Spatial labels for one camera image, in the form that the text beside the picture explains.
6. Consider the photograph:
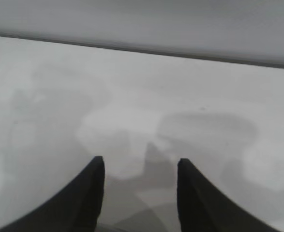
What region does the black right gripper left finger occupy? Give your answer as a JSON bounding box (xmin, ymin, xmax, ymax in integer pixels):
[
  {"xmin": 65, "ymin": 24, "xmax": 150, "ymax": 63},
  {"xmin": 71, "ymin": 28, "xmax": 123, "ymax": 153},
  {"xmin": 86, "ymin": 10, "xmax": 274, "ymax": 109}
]
[{"xmin": 0, "ymin": 156, "xmax": 105, "ymax": 232}]

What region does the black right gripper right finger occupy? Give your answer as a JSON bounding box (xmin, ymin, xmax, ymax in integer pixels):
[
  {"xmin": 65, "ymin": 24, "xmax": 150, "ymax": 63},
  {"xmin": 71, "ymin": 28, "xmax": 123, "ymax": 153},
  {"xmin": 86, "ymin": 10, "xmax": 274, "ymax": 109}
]
[{"xmin": 176, "ymin": 158, "xmax": 284, "ymax": 232}]

